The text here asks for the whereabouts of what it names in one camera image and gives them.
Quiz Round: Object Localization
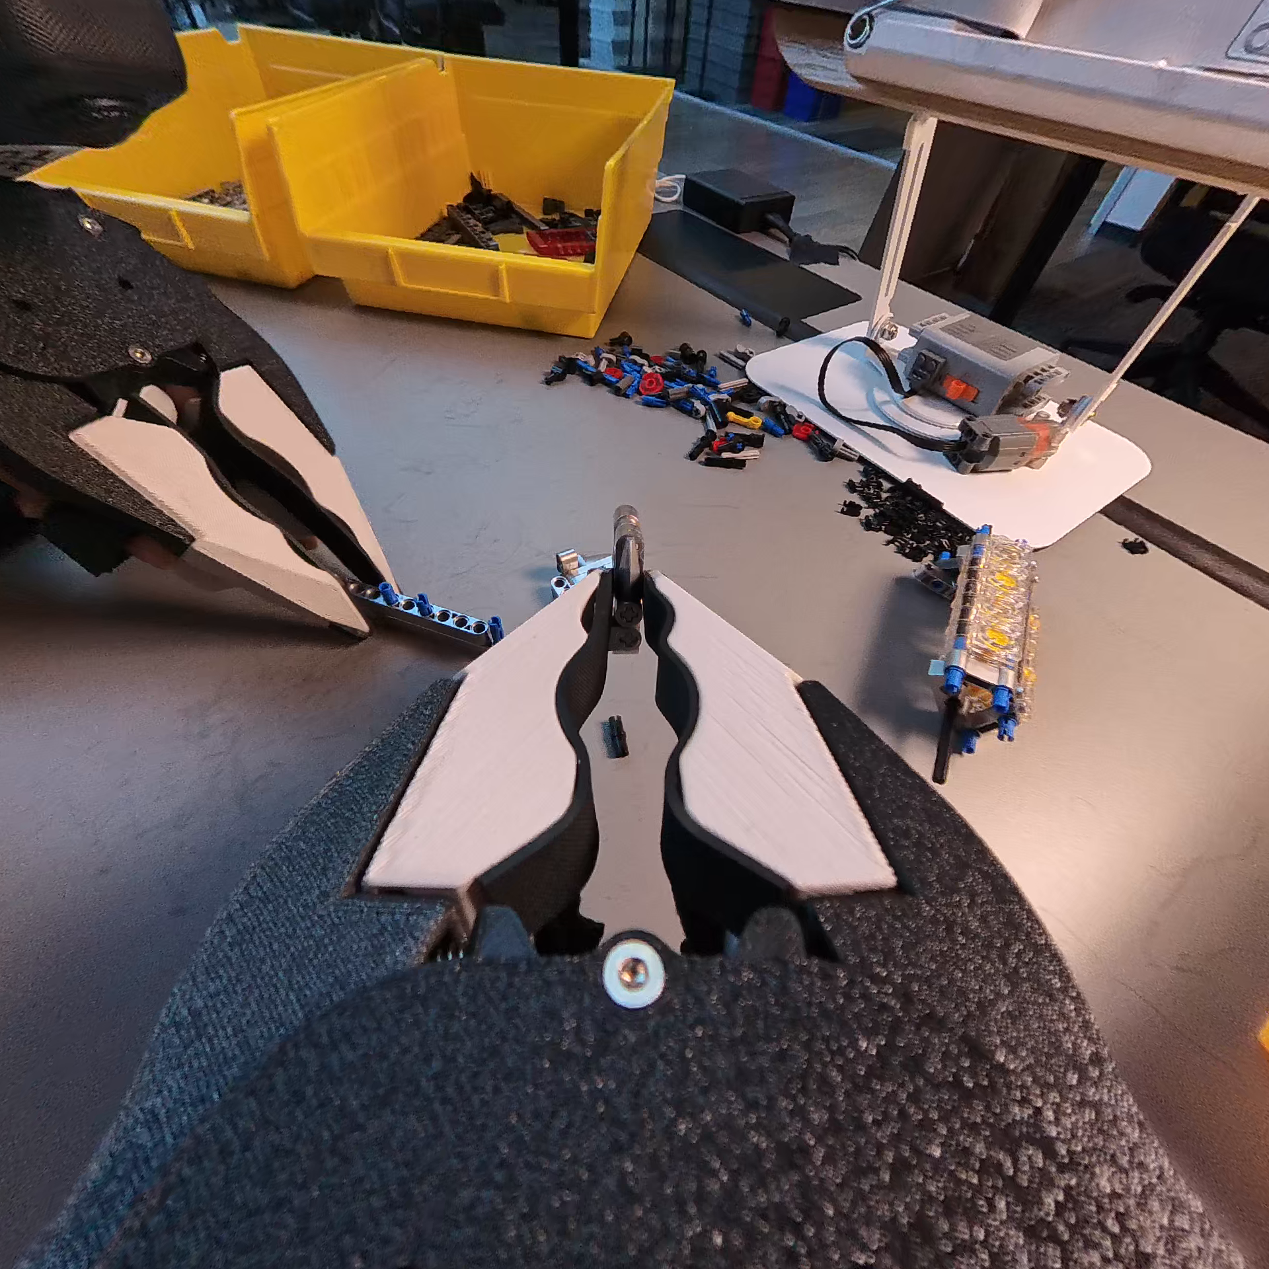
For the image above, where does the silver engine block piece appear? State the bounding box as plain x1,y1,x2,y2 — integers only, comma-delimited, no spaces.
551,545,614,604

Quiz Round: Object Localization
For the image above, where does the grey battery box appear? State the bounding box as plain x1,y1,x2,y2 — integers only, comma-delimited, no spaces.
907,309,1063,415

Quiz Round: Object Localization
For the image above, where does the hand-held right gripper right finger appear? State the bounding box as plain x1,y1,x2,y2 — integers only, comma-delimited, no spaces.
641,572,900,955

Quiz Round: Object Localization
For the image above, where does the long grey beam with pins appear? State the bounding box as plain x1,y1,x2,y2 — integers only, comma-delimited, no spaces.
348,580,505,654

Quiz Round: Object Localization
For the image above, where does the transparent brick assembly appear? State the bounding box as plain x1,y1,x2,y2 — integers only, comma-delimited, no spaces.
918,526,1042,784

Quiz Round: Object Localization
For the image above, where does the stack of blue and red bins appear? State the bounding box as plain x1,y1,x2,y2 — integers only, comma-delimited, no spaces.
748,0,854,125

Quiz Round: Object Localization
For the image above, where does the black power cable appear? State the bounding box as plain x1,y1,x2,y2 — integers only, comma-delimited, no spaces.
759,213,845,267

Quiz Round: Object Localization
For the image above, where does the black office chair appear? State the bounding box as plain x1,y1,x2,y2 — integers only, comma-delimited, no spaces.
1131,189,1269,397

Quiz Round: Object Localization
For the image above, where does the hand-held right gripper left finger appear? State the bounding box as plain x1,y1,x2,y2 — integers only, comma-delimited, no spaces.
365,571,614,955

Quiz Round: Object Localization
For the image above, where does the brown wooden panel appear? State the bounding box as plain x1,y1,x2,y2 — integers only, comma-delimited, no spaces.
857,124,1102,328

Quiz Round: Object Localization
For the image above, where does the yellow storage bin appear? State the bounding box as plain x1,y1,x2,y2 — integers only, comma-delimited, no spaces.
20,24,439,288
233,54,677,338

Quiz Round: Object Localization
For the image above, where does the black motor cable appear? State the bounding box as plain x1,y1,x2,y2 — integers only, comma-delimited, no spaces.
818,337,969,447

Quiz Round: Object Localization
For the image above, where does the black connector with grey axle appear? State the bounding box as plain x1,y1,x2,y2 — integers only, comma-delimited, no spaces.
608,503,652,655

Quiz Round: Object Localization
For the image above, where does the black power adapter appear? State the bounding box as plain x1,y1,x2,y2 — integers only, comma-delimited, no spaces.
685,169,798,234

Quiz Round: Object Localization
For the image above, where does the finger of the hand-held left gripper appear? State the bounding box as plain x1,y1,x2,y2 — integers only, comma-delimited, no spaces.
69,391,377,640
164,344,401,609

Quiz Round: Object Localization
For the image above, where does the pile of black pins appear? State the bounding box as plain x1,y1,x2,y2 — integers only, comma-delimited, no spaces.
838,468,978,568

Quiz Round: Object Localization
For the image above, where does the grey motor with orange end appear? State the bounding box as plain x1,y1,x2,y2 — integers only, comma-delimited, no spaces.
946,396,1078,471

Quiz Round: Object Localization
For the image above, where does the pile of small mixed pieces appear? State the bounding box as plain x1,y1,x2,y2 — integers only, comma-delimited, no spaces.
545,332,865,470

